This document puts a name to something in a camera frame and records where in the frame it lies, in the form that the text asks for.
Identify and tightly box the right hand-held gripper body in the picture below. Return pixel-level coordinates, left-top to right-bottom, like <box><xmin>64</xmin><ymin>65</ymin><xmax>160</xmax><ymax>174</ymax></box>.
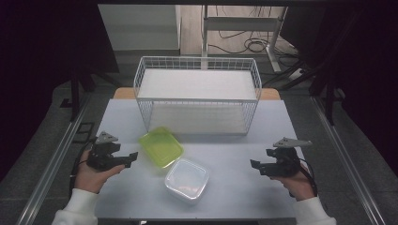
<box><xmin>265</xmin><ymin>136</ymin><xmax>314</xmax><ymax>179</ymax></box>

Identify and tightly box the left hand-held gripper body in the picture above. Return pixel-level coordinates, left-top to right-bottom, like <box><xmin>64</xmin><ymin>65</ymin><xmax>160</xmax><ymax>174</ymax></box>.
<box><xmin>86</xmin><ymin>130</ymin><xmax>127</xmax><ymax>173</ymax></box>

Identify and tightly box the green lidded plastic container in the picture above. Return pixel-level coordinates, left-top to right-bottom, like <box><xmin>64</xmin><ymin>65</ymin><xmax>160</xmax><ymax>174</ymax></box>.
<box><xmin>138</xmin><ymin>126</ymin><xmax>185</xmax><ymax>170</ymax></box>

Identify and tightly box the clear plastic food container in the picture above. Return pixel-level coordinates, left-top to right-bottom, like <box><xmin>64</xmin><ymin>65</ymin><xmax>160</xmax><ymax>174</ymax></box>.
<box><xmin>164</xmin><ymin>157</ymin><xmax>211</xmax><ymax>206</ymax></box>

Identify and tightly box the white wire basket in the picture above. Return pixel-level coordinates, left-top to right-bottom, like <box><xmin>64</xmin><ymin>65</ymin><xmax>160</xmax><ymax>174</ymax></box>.
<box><xmin>133</xmin><ymin>55</ymin><xmax>263</xmax><ymax>136</ymax></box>

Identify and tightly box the person's left hand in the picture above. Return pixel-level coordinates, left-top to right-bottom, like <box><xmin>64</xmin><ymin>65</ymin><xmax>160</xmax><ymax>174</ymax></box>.
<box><xmin>74</xmin><ymin>150</ymin><xmax>127</xmax><ymax>195</ymax></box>

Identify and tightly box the person's right hand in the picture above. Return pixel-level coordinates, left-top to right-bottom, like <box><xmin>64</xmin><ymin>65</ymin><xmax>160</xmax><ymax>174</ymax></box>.
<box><xmin>271</xmin><ymin>170</ymin><xmax>317</xmax><ymax>203</ymax></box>

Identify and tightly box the pale blue table mat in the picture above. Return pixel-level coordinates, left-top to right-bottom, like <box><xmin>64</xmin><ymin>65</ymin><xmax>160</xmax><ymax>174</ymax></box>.
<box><xmin>94</xmin><ymin>98</ymin><xmax>306</xmax><ymax>219</ymax></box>

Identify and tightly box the black metal stand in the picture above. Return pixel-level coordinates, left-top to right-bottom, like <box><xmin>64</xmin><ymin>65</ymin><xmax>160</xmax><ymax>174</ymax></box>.
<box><xmin>262</xmin><ymin>58</ymin><xmax>345</xmax><ymax>127</ymax></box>
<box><xmin>60</xmin><ymin>69</ymin><xmax>122</xmax><ymax>123</ymax></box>

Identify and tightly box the white power strip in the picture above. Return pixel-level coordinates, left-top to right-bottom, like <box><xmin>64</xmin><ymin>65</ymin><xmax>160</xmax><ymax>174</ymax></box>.
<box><xmin>288</xmin><ymin>67</ymin><xmax>307</xmax><ymax>81</ymax></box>

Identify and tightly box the dark curtain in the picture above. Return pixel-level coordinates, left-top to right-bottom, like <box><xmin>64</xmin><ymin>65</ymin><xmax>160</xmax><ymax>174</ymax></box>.
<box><xmin>0</xmin><ymin>0</ymin><xmax>120</xmax><ymax>183</ymax></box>
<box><xmin>281</xmin><ymin>5</ymin><xmax>398</xmax><ymax>177</ymax></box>

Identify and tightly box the white cabinet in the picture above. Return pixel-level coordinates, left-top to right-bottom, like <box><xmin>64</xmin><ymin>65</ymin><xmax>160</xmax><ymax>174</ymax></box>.
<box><xmin>98</xmin><ymin>4</ymin><xmax>183</xmax><ymax>57</ymax></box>

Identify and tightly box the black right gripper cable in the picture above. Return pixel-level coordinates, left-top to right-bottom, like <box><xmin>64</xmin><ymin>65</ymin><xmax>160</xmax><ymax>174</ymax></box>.
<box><xmin>298</xmin><ymin>157</ymin><xmax>319</xmax><ymax>198</ymax></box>

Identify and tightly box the black rectangular floor frame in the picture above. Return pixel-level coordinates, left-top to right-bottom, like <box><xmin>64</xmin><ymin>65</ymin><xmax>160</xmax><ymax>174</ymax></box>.
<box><xmin>72</xmin><ymin>121</ymin><xmax>96</xmax><ymax>144</ymax></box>

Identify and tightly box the aluminium rail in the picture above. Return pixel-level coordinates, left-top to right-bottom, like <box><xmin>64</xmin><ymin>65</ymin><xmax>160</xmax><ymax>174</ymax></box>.
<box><xmin>15</xmin><ymin>93</ymin><xmax>92</xmax><ymax>225</ymax></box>
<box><xmin>311</xmin><ymin>96</ymin><xmax>388</xmax><ymax>225</ymax></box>

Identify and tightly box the black floor cable bundle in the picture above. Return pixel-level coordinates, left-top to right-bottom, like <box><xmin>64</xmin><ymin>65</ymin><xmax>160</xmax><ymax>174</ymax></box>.
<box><xmin>207</xmin><ymin>5</ymin><xmax>299</xmax><ymax>61</ymax></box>

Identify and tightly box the white metal desk frame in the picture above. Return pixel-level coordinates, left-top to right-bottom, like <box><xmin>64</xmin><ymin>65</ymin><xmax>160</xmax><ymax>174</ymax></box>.
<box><xmin>201</xmin><ymin>4</ymin><xmax>289</xmax><ymax>74</ymax></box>

